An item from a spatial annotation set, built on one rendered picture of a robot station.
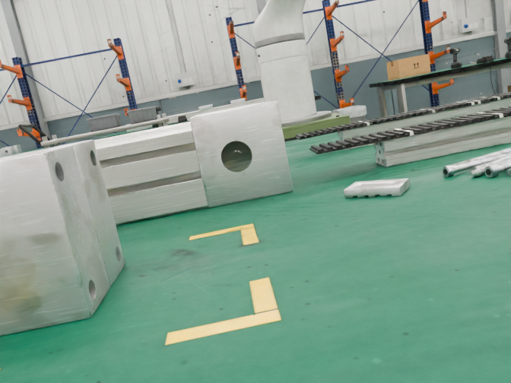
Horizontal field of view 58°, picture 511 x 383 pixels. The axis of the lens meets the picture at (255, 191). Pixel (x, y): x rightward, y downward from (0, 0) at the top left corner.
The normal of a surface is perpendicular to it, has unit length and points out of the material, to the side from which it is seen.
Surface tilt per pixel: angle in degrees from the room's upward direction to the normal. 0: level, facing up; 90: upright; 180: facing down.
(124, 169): 90
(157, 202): 90
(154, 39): 90
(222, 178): 90
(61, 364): 0
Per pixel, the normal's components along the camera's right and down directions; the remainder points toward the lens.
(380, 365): -0.18, -0.96
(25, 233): 0.06, 0.18
